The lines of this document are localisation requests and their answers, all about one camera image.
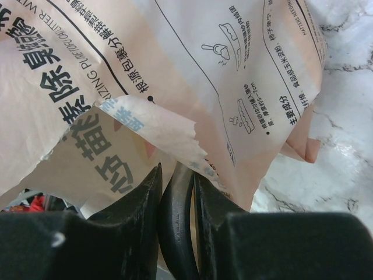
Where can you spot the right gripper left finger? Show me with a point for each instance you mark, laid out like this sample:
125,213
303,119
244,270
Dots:
118,242

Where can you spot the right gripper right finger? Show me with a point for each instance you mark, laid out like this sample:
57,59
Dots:
213,243

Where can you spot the orange cat litter bag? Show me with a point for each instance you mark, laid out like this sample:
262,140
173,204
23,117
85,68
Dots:
94,94

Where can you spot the silver metal scoop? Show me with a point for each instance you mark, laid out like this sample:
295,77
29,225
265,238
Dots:
173,225

